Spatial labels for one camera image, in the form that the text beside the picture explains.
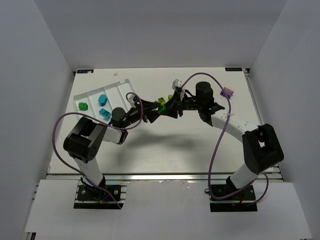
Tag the blue label sticker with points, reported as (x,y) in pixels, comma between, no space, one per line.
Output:
(233,69)
(84,71)

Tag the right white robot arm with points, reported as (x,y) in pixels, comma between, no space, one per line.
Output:
(261,147)

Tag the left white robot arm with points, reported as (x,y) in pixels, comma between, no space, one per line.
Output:
(86,137)

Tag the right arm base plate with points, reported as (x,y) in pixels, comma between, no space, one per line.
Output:
(239,203)

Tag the green wedge lego brick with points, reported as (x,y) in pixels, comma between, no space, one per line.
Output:
(161,109)

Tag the teal lego brick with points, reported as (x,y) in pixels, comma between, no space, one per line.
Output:
(106,114)

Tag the white divided plastic tray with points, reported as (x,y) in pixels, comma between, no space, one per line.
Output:
(116,97)

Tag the blue label sticker left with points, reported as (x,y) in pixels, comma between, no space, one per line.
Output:
(84,71)

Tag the blue rounded lego brick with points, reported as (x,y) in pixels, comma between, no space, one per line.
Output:
(102,100)

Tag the green square lego brick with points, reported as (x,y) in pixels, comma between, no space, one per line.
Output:
(83,106)

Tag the blue label sticker right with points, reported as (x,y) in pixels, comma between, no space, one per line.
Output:
(233,69)

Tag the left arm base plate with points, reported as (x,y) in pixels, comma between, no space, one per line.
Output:
(89,199)

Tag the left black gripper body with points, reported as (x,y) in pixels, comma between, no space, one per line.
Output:
(144,115)

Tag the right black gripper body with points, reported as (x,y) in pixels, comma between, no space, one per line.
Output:
(180,105)

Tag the purple lego brick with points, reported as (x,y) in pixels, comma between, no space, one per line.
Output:
(226,92)

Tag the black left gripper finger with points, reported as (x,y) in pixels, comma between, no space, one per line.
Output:
(152,116)
(148,105)

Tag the lime lego brick middle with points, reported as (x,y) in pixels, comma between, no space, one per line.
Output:
(162,101)

